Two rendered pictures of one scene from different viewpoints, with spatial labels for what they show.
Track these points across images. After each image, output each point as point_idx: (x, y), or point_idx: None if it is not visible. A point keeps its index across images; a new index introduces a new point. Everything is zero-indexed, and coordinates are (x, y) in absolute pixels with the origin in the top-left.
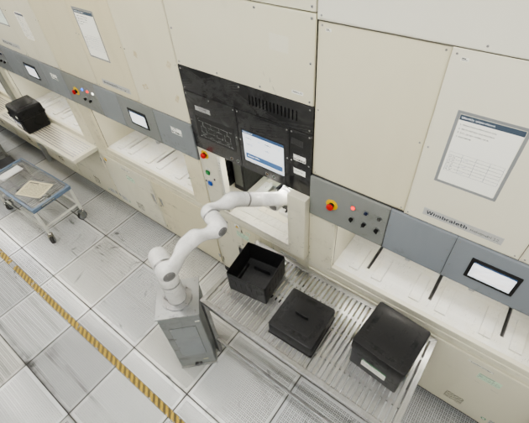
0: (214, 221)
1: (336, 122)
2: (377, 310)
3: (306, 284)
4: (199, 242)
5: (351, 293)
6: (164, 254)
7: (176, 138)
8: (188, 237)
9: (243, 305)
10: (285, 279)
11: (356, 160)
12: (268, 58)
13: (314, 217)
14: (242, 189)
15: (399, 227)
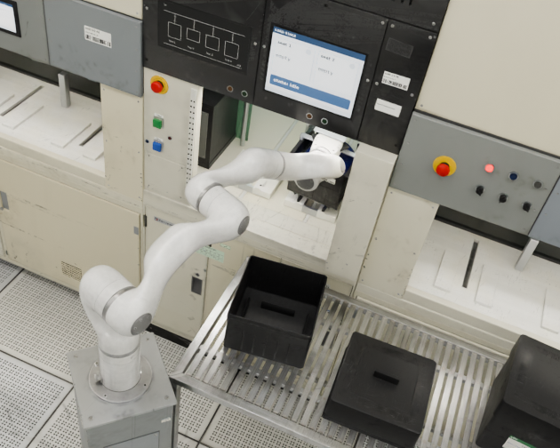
0: (228, 205)
1: (495, 4)
2: (522, 348)
3: (363, 327)
4: (194, 251)
5: (441, 333)
6: (123, 279)
7: (93, 51)
8: (174, 241)
9: (260, 375)
10: (321, 320)
11: (517, 77)
12: None
13: (396, 196)
14: (201, 163)
15: None
